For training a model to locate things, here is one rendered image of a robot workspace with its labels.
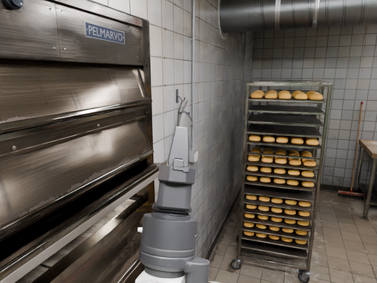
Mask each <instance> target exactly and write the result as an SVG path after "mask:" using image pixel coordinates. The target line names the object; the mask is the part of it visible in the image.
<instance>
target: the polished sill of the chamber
mask: <svg viewBox="0 0 377 283"><path fill-rule="evenodd" d="M148 206H149V200H148V199H142V198H139V199H138V200H136V201H135V202H133V203H132V204H131V205H130V206H128V207H127V208H126V209H125V210H123V211H122V212H121V213H120V214H118V215H117V216H116V217H115V218H113V219H112V220H110V221H109V222H108V223H107V224H105V225H104V226H103V227H102V228H100V229H99V230H98V231H97V232H95V233H94V234H92V236H90V237H89V238H87V239H86V240H85V241H84V242H82V243H81V244H80V245H79V246H77V247H76V248H75V249H74V250H72V251H71V252H69V253H68V254H67V255H66V256H64V257H63V258H62V259H61V260H59V261H58V262H57V263H56V264H54V265H53V266H52V267H51V268H49V269H48V270H46V271H45V272H44V273H43V274H41V275H40V276H39V277H38V278H36V279H35V280H34V281H33V282H31V283H63V282H64V280H66V279H67V278H68V277H69V276H71V275H72V274H73V273H74V272H75V271H76V270H77V269H78V268H79V267H81V266H82V265H83V264H84V263H85V262H86V261H87V260H88V259H89V258H91V257H92V256H93V255H94V254H95V253H96V252H97V251H98V250H100V249H101V248H102V247H103V246H105V245H106V243H107V242H109V241H110V240H111V239H112V238H113V237H115V236H116V235H117V234H118V233H119V232H120V231H121V230H122V229H124V228H125V227H126V226H127V225H128V224H129V223H130V222H131V221H132V220H134V219H135V218H136V217H137V216H138V215H139V214H140V213H141V212H143V211H144V210H145V209H146V208H147V207H148Z"/></svg>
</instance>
